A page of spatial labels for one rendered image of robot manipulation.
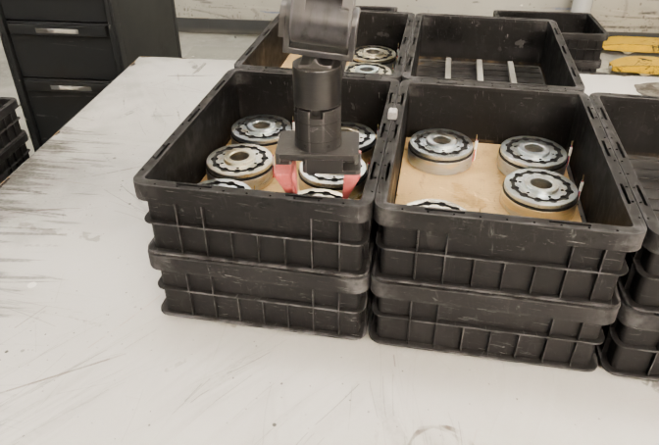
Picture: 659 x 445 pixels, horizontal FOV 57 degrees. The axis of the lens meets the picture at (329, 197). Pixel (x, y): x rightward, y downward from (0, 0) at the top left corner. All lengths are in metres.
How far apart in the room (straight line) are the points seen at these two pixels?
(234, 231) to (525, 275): 0.35
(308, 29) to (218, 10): 3.72
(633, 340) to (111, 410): 0.64
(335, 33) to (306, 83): 0.07
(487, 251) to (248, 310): 0.33
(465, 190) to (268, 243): 0.33
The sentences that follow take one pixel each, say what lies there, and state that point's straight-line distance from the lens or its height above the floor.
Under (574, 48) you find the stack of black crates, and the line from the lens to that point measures 2.58.
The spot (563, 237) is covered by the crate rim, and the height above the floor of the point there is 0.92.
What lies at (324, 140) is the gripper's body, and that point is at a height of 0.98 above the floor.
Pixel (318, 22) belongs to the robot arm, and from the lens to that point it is 0.67.
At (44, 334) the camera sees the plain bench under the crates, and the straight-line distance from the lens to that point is 0.94.
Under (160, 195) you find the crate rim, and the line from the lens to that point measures 0.76.
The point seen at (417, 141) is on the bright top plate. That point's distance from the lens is 0.99.
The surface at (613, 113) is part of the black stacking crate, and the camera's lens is 1.08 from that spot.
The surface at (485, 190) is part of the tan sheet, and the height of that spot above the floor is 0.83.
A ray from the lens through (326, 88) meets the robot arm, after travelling 0.70.
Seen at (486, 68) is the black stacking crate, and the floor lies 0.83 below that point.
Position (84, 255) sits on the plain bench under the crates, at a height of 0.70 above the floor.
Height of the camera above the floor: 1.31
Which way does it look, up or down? 33 degrees down
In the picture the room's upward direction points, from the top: straight up
